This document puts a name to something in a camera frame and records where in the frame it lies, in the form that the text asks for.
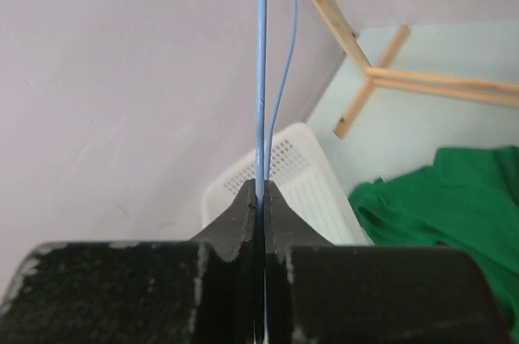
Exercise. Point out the wooden clothes rack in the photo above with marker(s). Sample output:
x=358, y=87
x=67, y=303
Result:
x=381, y=75

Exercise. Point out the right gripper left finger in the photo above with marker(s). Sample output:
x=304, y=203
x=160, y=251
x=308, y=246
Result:
x=197, y=291

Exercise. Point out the blue wire hanger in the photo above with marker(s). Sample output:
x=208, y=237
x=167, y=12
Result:
x=263, y=150

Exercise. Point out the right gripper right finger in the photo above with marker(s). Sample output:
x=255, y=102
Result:
x=319, y=292

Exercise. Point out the green t shirt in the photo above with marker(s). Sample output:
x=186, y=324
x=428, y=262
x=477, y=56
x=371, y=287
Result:
x=468, y=199

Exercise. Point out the white plastic basket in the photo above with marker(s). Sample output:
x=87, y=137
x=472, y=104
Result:
x=305, y=178

